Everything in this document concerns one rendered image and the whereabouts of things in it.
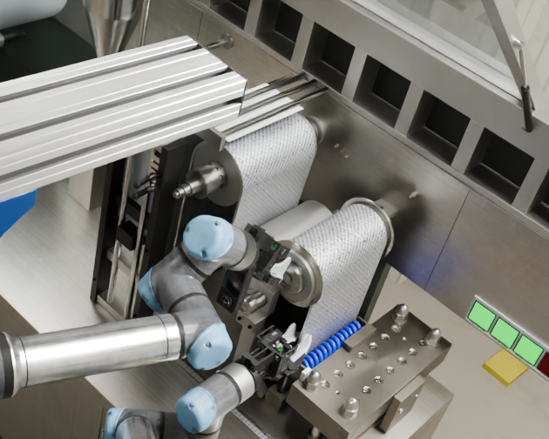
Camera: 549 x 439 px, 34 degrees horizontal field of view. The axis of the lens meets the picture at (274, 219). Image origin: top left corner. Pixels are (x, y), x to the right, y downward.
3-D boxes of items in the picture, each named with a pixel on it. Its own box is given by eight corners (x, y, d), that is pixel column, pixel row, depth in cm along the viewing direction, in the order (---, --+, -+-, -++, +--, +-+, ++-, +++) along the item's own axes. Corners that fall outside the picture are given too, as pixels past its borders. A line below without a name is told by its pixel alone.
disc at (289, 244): (259, 278, 191) (274, 226, 181) (260, 277, 191) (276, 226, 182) (311, 320, 185) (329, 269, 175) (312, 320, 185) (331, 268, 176)
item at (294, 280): (294, 301, 183) (268, 279, 185) (301, 298, 184) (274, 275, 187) (305, 277, 178) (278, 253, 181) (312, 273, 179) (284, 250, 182)
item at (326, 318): (289, 364, 195) (310, 305, 184) (354, 317, 211) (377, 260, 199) (291, 366, 195) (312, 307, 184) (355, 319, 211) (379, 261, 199)
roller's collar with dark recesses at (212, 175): (182, 188, 188) (187, 164, 184) (203, 178, 192) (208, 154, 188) (204, 205, 185) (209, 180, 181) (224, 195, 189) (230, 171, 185)
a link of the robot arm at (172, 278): (150, 322, 149) (199, 280, 147) (127, 275, 156) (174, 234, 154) (178, 336, 155) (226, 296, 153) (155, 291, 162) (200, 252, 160)
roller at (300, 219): (218, 272, 198) (227, 231, 191) (292, 229, 215) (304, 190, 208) (257, 304, 194) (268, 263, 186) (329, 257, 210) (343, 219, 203)
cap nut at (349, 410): (335, 410, 187) (342, 397, 184) (347, 401, 189) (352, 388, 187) (349, 422, 185) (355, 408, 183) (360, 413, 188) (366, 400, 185)
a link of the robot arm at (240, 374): (237, 413, 175) (208, 387, 179) (253, 401, 179) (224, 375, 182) (245, 388, 171) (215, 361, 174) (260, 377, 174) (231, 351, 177)
